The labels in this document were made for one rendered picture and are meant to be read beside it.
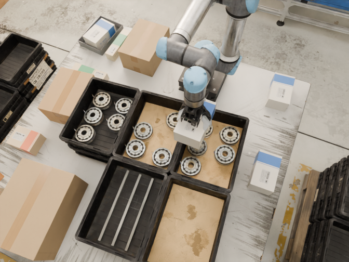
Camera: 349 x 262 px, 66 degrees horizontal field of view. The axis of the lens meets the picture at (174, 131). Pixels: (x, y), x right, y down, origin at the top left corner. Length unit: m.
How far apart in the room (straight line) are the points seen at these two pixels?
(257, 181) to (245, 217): 0.19
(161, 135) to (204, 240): 0.57
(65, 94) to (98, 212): 0.71
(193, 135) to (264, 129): 0.65
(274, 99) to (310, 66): 1.34
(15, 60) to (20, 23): 1.16
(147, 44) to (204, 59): 0.89
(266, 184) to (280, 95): 0.55
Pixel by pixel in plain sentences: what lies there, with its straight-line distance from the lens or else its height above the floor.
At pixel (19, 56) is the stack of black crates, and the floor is 0.49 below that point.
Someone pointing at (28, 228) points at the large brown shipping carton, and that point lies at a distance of 1.45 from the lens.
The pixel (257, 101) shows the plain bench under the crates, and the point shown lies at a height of 0.70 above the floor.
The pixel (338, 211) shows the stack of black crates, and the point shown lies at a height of 0.57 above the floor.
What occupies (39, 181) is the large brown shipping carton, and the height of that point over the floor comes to 0.90.
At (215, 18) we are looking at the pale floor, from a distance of 3.19.
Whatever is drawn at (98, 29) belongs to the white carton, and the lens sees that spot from 2.04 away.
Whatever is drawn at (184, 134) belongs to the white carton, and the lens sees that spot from 1.12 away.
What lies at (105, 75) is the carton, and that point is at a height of 0.76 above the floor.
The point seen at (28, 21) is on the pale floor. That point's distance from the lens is 3.66.
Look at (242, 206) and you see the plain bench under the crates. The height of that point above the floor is 0.70.
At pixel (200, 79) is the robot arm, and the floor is 1.46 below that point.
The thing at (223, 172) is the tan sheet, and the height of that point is 0.83.
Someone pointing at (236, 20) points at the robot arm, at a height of 1.29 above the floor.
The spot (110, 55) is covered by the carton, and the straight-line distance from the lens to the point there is 1.92.
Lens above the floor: 2.16
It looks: 65 degrees down
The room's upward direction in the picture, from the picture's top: 6 degrees counter-clockwise
